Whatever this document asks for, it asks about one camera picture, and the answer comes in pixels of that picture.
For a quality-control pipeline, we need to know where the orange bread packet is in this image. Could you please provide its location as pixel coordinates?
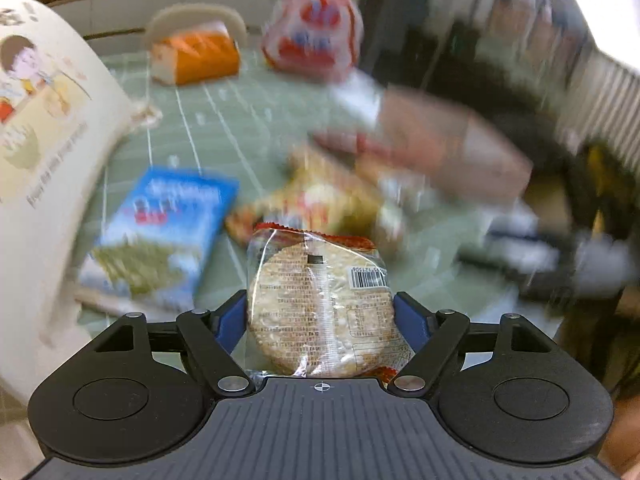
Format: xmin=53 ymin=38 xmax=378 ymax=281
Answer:
xmin=150 ymin=22 xmax=242 ymax=86

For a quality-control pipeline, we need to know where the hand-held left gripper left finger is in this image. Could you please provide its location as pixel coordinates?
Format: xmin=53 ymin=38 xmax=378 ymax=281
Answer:
xmin=87 ymin=291 xmax=255 ymax=398

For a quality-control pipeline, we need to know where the green cutting mat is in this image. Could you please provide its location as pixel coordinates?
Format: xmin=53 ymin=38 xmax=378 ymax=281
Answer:
xmin=75 ymin=40 xmax=551 ymax=381

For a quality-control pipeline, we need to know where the yellow snack packet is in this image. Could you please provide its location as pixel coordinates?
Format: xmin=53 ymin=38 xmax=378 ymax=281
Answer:
xmin=225 ymin=145 xmax=406 ymax=261

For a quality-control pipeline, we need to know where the white cartoon print bag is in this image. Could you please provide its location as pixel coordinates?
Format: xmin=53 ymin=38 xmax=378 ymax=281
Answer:
xmin=0 ymin=0 xmax=136 ymax=411

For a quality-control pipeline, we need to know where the red and white plastic bag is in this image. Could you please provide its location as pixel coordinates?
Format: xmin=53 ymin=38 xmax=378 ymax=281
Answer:
xmin=260 ymin=0 xmax=363 ymax=83

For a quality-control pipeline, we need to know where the blue snack packet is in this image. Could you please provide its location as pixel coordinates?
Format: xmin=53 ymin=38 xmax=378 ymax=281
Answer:
xmin=75 ymin=166 xmax=240 ymax=313

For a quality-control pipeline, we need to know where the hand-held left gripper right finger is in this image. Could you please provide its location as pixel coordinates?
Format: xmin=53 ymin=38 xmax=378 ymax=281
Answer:
xmin=389 ymin=290 xmax=557 ymax=399

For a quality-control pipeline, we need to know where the tan blurred object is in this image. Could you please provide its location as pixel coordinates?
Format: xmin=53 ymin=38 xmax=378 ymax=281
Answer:
xmin=377 ymin=87 xmax=533 ymax=201

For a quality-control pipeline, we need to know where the clear rice cracker packet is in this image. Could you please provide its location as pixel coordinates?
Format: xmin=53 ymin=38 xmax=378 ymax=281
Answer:
xmin=245 ymin=221 xmax=413 ymax=380

